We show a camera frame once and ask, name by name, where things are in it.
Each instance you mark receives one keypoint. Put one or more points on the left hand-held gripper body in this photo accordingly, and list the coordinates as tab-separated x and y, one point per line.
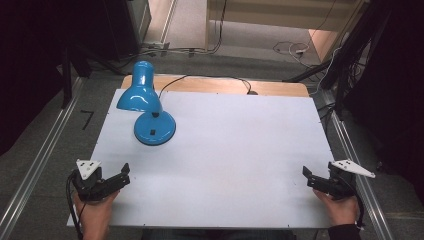
87	181

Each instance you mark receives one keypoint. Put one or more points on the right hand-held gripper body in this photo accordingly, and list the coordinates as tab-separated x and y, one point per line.
343	181

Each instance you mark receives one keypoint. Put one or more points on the blue desk lamp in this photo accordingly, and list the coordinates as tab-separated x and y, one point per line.
146	96

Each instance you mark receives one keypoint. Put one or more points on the person's right hand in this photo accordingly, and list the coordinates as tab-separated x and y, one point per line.
340	210

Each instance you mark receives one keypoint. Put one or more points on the person's left hand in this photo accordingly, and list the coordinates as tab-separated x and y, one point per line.
96	213

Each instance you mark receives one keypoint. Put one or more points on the grey power strip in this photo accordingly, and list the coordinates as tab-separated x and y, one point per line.
155	46

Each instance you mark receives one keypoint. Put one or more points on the black metal stand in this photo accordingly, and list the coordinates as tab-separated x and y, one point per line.
353	50

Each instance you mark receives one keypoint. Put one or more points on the dark cabinet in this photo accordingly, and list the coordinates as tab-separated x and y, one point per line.
120	26

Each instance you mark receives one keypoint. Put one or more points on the light wooden furniture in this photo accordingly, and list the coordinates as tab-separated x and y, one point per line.
280	13

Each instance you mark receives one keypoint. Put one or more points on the aluminium floor rail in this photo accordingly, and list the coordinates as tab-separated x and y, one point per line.
36	160
358	180

